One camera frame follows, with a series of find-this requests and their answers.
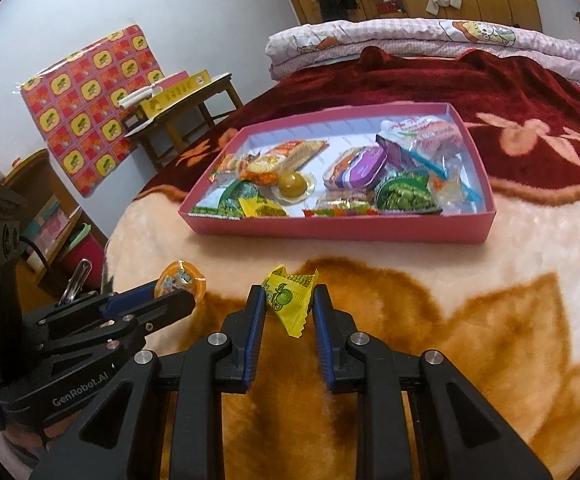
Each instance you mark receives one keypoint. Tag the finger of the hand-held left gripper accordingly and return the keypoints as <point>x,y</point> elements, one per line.
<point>170,307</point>
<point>130,300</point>

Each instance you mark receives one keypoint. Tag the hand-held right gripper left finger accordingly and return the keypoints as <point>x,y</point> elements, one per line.
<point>256,335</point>

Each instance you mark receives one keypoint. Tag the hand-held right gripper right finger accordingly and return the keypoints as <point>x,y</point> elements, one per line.
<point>322,340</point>

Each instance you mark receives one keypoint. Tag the small orange sachet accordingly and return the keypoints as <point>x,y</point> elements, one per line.
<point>180,277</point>

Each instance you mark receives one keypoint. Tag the yellow candy packet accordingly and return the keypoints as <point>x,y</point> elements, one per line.
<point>287,305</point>
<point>260,207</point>

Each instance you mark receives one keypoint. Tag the pink cardboard box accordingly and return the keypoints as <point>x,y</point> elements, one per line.
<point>345,230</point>

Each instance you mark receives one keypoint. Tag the large green pea packet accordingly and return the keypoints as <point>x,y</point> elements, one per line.
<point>230,197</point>

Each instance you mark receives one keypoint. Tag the rainbow candy strip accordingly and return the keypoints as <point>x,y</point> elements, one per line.
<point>342,208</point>

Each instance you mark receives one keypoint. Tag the burger gummy packet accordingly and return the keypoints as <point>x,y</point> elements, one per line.
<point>225,165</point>

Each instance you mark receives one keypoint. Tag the round olive-green sweet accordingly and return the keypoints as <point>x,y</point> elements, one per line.
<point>292,186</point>

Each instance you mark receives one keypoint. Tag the small green pea packet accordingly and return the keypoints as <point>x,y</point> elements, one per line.
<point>404,195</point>

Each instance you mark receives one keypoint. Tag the purple snack pack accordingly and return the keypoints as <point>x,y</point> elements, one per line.
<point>357,167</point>

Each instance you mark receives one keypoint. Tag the orange noodle snack packet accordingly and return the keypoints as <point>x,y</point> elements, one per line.
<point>290,152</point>

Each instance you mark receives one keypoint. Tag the clear packet with blue edge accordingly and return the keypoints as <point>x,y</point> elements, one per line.
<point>449,185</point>

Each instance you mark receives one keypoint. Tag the pink drink pouch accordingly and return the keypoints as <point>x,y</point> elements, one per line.
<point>429,132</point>

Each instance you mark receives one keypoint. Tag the red bin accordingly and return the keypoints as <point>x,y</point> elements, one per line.
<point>82,255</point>

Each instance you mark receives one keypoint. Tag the wooden shelf cabinet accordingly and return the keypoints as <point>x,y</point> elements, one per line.
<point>40,175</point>

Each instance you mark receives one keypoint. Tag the wooden stool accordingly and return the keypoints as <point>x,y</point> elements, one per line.
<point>185,110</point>

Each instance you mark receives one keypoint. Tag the yellow cardboard box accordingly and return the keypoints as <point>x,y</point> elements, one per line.
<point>175,92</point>

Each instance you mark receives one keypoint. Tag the folded pink quilt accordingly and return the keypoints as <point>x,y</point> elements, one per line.
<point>419,40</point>

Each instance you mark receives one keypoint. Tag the red yellow patterned wall sheet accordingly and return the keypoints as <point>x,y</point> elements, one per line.
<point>85,110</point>

